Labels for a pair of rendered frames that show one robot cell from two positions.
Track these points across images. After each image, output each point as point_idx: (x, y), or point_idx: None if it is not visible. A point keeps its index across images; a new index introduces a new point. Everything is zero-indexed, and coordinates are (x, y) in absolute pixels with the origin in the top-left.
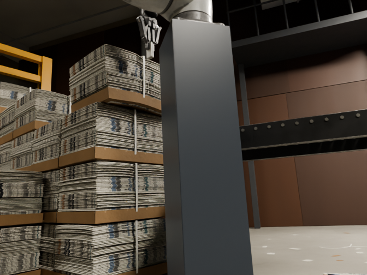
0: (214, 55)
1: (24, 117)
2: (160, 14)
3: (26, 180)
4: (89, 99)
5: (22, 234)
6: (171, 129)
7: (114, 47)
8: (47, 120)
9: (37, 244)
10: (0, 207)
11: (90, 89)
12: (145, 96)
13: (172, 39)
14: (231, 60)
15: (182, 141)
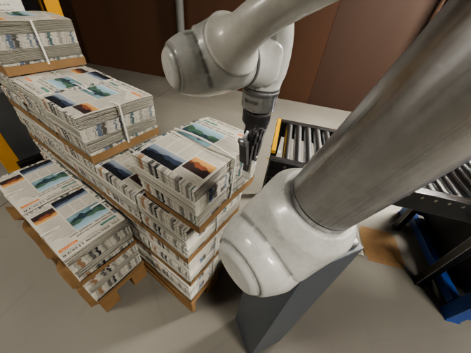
0: (330, 274)
1: (69, 135)
2: None
3: (115, 232)
4: (172, 211)
5: (125, 257)
6: (265, 298)
7: (204, 183)
8: (103, 147)
9: (137, 252)
10: (102, 258)
11: (172, 206)
12: (231, 195)
13: (297, 285)
14: (343, 270)
15: (275, 321)
